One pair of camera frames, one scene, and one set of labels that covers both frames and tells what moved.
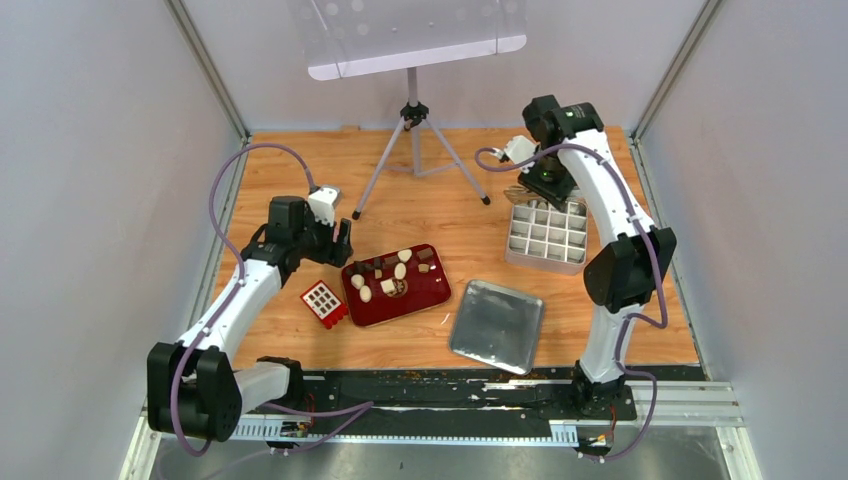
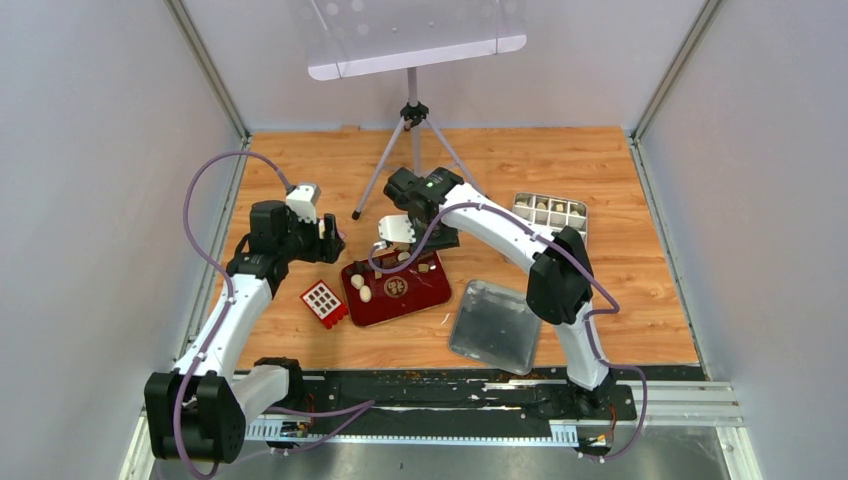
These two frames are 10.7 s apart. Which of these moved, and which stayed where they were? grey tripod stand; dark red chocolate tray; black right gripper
Moved: black right gripper
Stayed: dark red chocolate tray; grey tripod stand
